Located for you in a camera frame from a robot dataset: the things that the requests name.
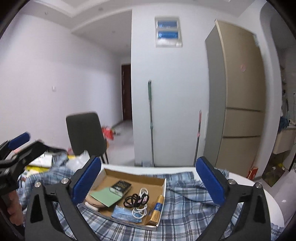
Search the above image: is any white usb cable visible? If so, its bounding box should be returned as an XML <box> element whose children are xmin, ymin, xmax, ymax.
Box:
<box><xmin>131</xmin><ymin>187</ymin><xmax>150</xmax><ymax>219</ymax></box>

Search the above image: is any beige cabinet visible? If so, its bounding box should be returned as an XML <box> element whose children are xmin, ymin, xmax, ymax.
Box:
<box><xmin>273</xmin><ymin>128</ymin><xmax>295</xmax><ymax>154</ymax></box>

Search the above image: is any blue wet wipes pack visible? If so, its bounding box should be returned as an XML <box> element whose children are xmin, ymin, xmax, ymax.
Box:
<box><xmin>111</xmin><ymin>205</ymin><xmax>142</xmax><ymax>223</ymax></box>

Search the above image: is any gold blue carton box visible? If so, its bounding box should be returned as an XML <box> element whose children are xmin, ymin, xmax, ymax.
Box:
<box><xmin>145</xmin><ymin>195</ymin><xmax>164</xmax><ymax>226</ymax></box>

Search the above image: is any red plastic bag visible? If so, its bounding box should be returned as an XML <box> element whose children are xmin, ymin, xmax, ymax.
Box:
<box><xmin>101</xmin><ymin>126</ymin><xmax>120</xmax><ymax>141</ymax></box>

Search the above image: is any clear plastic bag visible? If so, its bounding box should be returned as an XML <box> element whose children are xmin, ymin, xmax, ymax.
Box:
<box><xmin>66</xmin><ymin>150</ymin><xmax>90</xmax><ymax>172</ymax></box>

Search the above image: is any gold three-door refrigerator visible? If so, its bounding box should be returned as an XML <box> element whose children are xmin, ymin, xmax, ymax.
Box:
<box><xmin>204</xmin><ymin>20</ymin><xmax>266</xmax><ymax>177</ymax></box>

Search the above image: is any black chair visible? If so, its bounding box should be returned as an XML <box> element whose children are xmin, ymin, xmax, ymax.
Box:
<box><xmin>66</xmin><ymin>112</ymin><xmax>109</xmax><ymax>164</ymax></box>

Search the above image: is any red box on floor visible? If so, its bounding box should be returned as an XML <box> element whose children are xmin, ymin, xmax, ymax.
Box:
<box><xmin>247</xmin><ymin>166</ymin><xmax>258</xmax><ymax>180</ymax></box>

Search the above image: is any blue plaid shirt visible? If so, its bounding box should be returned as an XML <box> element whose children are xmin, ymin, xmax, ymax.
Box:
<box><xmin>17</xmin><ymin>153</ymin><xmax>285</xmax><ymax>241</ymax></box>

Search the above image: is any black face tissue pack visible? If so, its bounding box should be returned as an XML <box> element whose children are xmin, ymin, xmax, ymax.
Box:
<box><xmin>109</xmin><ymin>180</ymin><xmax>132</xmax><ymax>197</ymax></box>

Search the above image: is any black hair ties bundle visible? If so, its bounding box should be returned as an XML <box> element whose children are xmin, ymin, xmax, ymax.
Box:
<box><xmin>122</xmin><ymin>192</ymin><xmax>150</xmax><ymax>208</ymax></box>

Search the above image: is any person's left hand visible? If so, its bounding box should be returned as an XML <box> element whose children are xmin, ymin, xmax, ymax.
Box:
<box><xmin>8</xmin><ymin>191</ymin><xmax>24</xmax><ymax>226</ymax></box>

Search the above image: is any dark brown door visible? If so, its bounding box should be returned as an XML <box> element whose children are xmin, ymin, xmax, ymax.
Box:
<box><xmin>121</xmin><ymin>64</ymin><xmax>132</xmax><ymax>121</ymax></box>

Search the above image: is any shallow cardboard box tray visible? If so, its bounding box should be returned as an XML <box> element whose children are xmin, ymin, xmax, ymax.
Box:
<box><xmin>82</xmin><ymin>168</ymin><xmax>167</xmax><ymax>232</ymax></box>

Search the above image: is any green square cloth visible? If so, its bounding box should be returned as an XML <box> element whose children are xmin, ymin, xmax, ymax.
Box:
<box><xmin>90</xmin><ymin>187</ymin><xmax>122</xmax><ymax>207</ymax></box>

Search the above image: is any wall electrical panel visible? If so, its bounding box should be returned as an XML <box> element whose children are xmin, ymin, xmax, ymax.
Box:
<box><xmin>154</xmin><ymin>16</ymin><xmax>183</xmax><ymax>48</ymax></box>

